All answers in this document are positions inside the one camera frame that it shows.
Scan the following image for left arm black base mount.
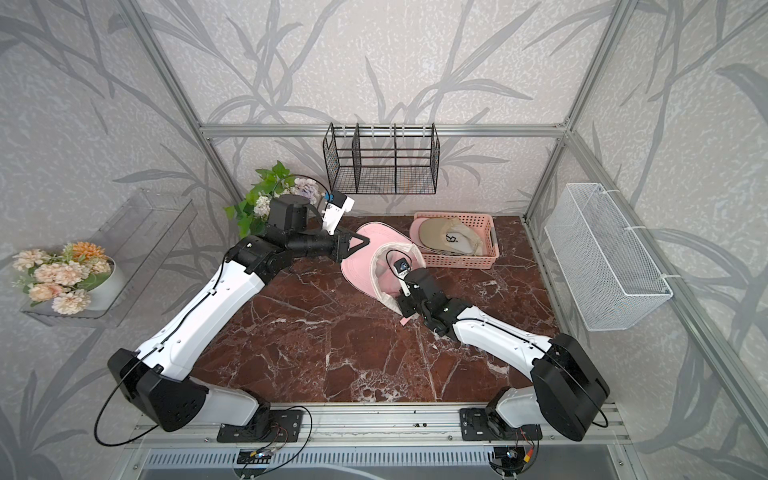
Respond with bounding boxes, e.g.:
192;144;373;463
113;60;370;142
216;408;304;444

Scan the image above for black wire wall basket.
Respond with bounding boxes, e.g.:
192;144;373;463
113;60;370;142
322;124;441;196

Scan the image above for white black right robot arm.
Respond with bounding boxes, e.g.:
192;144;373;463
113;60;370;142
394;263;610;442

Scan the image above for pink cap in basket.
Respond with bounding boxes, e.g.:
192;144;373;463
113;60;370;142
409;217;427;248

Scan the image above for pink plastic basket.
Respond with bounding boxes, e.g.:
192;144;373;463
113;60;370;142
413;212;500;270

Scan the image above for green and lilac flower bouquet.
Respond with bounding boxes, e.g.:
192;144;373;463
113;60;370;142
225;161;327;239

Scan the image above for pink baseball cap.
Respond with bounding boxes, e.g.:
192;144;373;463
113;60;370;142
341;222;426;314

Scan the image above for white pot peach flowers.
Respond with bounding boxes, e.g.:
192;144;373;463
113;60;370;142
12;241;128;316

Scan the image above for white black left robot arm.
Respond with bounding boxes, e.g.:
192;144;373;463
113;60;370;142
108;191;369;432

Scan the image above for beige baseball cap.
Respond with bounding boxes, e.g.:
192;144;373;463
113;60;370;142
418;218;484;256

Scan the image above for clear acrylic wall shelf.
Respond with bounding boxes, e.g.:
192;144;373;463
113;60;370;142
21;189;197;328

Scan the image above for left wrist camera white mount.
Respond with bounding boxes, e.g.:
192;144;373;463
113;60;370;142
322;190;355;235

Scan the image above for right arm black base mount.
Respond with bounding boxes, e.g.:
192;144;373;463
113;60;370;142
459;408;543;442

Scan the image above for white mesh wall basket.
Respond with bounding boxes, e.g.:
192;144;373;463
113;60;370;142
545;183;673;332

